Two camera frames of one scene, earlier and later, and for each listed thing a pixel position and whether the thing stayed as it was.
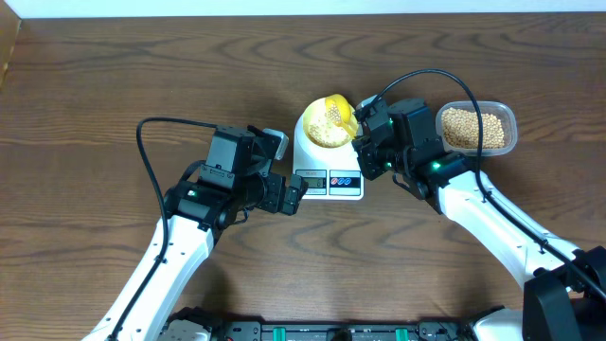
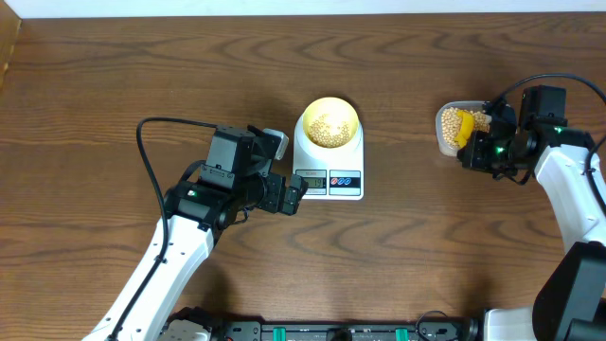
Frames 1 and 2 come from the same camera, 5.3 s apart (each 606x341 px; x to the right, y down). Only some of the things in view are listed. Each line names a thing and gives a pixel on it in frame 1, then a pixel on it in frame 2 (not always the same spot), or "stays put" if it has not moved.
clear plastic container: x=456 y=127 stays put
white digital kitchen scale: x=331 y=173 stays put
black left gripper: x=290 y=198 stays put
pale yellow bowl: x=321 y=130 stays put
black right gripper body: x=377 y=161 → x=490 y=153
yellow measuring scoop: x=339 y=111 → x=467 y=122
